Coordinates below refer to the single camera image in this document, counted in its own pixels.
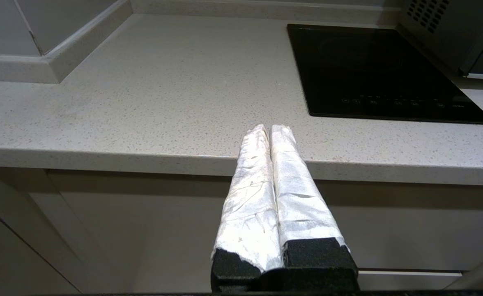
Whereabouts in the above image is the black induction cooktop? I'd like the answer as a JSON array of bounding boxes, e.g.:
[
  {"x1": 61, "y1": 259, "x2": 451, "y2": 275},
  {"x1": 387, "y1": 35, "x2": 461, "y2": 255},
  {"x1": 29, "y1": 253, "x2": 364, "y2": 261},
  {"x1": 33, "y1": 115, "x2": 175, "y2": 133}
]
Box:
[{"x1": 287, "y1": 23, "x2": 483, "y2": 125}]

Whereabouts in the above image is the silver microwave oven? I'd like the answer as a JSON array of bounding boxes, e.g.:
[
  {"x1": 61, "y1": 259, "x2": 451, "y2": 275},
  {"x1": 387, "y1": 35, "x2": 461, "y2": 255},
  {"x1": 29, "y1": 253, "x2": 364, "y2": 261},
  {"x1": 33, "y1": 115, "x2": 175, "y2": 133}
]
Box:
[{"x1": 398, "y1": 0, "x2": 483, "y2": 76}]

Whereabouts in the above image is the large beige cabinet drawer front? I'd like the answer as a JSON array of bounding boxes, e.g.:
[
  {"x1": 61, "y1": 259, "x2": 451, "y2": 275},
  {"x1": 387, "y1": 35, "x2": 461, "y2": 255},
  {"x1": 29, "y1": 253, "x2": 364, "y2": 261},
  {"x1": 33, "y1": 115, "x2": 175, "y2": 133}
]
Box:
[{"x1": 46, "y1": 169, "x2": 483, "y2": 293}]

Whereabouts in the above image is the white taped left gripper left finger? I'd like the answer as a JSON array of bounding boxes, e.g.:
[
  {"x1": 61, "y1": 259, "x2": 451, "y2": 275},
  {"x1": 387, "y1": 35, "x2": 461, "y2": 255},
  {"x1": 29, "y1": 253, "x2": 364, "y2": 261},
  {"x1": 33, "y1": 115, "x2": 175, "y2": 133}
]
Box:
[{"x1": 210, "y1": 124, "x2": 284, "y2": 293}]

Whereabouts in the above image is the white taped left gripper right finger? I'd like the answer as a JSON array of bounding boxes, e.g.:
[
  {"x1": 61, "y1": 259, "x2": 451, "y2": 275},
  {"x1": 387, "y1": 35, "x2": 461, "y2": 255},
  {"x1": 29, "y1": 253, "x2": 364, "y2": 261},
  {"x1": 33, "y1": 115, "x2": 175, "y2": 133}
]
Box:
[{"x1": 269, "y1": 124, "x2": 359, "y2": 293}]

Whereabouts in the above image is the beige corner cabinet panel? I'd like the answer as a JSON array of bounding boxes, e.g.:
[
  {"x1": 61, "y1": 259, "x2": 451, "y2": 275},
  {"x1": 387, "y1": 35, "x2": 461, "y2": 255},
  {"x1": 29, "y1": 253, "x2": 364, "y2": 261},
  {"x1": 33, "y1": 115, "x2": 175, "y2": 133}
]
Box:
[{"x1": 0, "y1": 166, "x2": 102, "y2": 294}]

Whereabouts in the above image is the small beige cabinet drawer front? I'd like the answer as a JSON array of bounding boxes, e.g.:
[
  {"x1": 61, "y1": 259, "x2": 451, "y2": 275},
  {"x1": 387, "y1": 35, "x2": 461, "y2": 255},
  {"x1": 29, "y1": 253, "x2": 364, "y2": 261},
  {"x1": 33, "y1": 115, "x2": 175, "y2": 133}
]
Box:
[{"x1": 357, "y1": 269, "x2": 464, "y2": 292}]

